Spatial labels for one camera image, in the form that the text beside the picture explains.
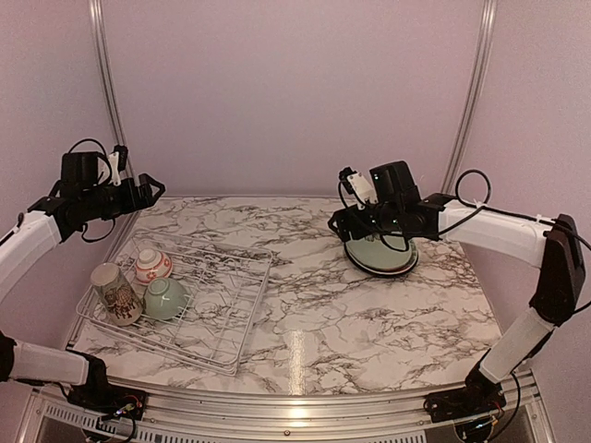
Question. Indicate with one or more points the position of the black red plate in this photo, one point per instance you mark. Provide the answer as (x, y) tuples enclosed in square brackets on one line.
[(411, 265)]

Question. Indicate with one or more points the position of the front aluminium rail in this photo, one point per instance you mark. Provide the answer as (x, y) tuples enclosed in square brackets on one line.
[(176, 415)]

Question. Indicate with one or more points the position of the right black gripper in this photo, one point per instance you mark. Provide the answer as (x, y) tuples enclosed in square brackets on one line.
[(342, 216)]

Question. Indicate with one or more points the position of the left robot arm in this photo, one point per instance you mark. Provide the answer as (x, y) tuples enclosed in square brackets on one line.
[(90, 188)]

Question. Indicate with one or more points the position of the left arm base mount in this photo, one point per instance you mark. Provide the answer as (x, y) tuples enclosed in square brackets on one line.
[(101, 396)]

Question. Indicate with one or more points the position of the right aluminium frame post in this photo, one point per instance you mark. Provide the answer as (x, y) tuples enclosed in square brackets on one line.
[(475, 86)]

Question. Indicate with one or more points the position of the white red small bowl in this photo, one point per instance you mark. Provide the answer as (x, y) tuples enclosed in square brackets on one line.
[(152, 264)]

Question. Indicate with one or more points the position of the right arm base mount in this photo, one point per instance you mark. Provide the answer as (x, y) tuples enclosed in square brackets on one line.
[(478, 395)]

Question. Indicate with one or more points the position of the left aluminium frame post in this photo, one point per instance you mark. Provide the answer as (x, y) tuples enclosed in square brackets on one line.
[(98, 29)]

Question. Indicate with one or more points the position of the small pale green cup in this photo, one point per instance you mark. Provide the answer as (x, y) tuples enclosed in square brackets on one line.
[(165, 298)]

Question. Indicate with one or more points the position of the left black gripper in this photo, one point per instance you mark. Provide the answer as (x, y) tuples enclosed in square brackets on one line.
[(131, 201)]

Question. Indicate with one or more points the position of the patterned beige tall cup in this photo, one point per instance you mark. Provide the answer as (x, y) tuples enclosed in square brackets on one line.
[(118, 297)]

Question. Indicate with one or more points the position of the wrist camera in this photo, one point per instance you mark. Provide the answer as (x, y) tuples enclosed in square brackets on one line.
[(358, 186), (117, 162)]

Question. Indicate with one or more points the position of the white wire dish rack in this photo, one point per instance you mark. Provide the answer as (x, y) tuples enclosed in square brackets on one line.
[(223, 285)]

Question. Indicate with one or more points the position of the aluminium frame post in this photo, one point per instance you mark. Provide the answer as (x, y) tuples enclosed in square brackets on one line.
[(475, 86), (98, 29)]

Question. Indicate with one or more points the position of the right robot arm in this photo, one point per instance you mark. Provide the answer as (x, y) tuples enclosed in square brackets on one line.
[(553, 246)]

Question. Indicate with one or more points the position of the pale green plate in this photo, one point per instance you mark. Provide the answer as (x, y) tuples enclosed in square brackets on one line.
[(392, 255)]

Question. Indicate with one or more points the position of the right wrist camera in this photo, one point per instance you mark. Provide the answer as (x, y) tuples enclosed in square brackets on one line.
[(358, 186)]

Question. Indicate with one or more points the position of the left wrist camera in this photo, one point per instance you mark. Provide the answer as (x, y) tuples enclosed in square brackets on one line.
[(117, 162)]

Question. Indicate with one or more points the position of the large white plate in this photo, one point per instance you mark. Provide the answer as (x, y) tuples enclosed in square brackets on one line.
[(408, 263)]

